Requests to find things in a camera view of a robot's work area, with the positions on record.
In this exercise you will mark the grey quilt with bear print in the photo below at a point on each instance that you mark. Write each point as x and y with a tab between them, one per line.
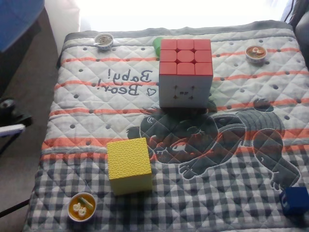
169	181

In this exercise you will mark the toy bowl of orange soup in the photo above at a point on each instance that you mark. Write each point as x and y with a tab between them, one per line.
81	207

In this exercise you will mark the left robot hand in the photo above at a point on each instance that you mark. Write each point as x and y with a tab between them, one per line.
17	116

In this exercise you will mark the blue cube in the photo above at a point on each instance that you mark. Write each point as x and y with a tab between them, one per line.
295	201

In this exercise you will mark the toy bowl with spoon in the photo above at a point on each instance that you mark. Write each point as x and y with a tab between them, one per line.
103	41

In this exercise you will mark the Rubik's cube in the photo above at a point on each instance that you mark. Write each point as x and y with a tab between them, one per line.
186	72

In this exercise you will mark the yellow textured cube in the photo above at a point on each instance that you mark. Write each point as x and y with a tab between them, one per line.
129	164

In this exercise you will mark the black stand leg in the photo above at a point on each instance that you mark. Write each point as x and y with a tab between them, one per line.
14	208

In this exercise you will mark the green toy cylinder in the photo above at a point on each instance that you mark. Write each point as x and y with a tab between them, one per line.
156	47

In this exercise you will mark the toy bowl with egg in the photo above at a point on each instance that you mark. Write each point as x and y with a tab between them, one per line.
256	55

